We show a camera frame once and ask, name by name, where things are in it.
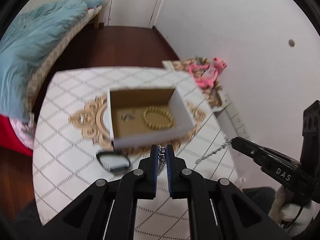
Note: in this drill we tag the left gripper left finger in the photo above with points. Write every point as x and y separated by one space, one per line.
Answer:
151 169

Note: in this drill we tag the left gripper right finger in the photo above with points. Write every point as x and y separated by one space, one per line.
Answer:
171 169

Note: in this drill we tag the small silver jewelry pile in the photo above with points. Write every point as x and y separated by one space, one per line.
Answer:
125 117

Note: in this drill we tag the white cardboard box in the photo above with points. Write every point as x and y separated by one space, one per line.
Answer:
161 116

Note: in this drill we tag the black smart watch band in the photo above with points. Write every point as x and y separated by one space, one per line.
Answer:
115 162

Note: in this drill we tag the white patterned tablecloth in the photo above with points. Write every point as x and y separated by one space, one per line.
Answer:
100 123

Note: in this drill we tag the white power strip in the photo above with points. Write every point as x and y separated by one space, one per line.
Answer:
236 121

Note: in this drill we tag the checkered cardboard box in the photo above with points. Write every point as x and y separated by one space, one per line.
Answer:
214 96

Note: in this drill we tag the pink panther plush toy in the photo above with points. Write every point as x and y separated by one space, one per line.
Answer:
206 75

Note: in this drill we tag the red bed sheet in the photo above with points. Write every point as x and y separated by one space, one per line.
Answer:
17 136

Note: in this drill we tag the bed with beige mattress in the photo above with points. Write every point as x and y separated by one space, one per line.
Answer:
37 79

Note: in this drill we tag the white door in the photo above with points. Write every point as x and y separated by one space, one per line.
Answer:
132 13

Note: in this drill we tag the light blue duvet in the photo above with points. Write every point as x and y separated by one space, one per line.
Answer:
26 44

